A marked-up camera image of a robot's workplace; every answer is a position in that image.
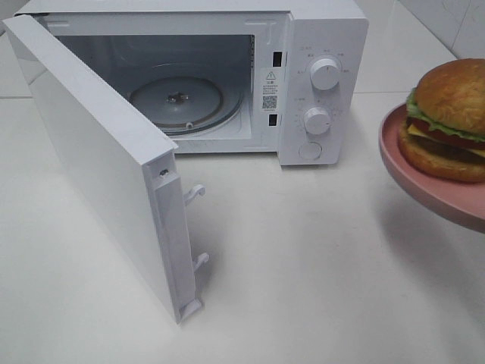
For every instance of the upper white power knob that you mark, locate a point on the upper white power knob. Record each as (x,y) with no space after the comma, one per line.
(325,73)

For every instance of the white warning label sticker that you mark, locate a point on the white warning label sticker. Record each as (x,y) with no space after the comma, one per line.
(270,85)

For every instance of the round white door button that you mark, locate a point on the round white door button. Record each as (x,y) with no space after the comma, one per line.
(310,151)

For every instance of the burger with sesame bun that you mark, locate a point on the burger with sesame bun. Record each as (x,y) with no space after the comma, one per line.
(443,133)

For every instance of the pink round plate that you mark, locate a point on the pink round plate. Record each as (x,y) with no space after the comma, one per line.
(461,203)

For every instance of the white timer knob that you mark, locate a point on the white timer knob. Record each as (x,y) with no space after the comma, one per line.
(316,121)

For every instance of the white microwave oven body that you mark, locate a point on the white microwave oven body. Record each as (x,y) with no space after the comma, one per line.
(132,43)

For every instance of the white microwave door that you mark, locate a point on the white microwave door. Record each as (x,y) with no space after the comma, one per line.
(118,159)

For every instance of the glass microwave turntable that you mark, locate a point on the glass microwave turntable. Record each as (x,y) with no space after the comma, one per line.
(183,105)

